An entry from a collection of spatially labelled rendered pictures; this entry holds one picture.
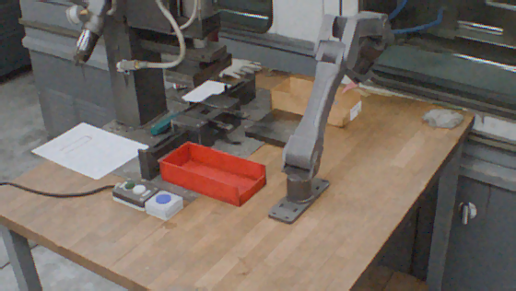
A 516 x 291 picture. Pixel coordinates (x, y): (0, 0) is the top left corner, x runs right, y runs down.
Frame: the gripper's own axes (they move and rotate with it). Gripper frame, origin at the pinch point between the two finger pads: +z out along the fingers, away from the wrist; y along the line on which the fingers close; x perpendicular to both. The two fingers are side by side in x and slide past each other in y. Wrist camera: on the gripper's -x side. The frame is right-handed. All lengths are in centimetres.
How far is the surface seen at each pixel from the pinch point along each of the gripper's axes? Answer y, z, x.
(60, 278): 37, 147, 35
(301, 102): 5.3, 9.6, 6.1
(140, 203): 11, 18, 68
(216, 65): 26.4, 2.9, 28.7
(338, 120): -6.6, 5.0, 6.0
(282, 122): 5.0, 13.5, 14.3
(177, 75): 31, 6, 39
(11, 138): 145, 219, -38
